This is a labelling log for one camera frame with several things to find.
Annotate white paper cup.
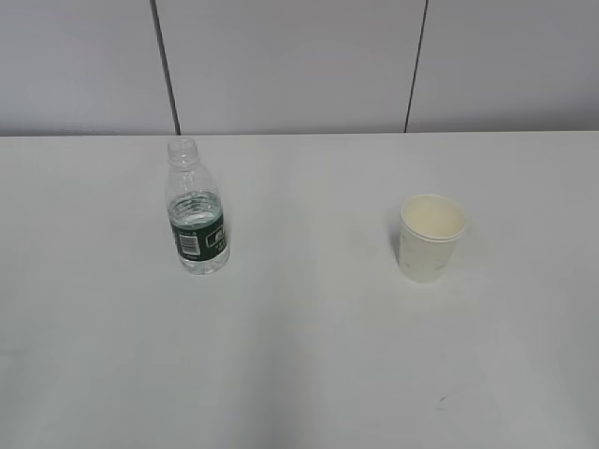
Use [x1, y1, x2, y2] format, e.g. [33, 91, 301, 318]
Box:
[398, 195, 466, 283]

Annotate clear green-label water bottle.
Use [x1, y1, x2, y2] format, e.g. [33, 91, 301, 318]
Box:
[166, 138, 229, 275]

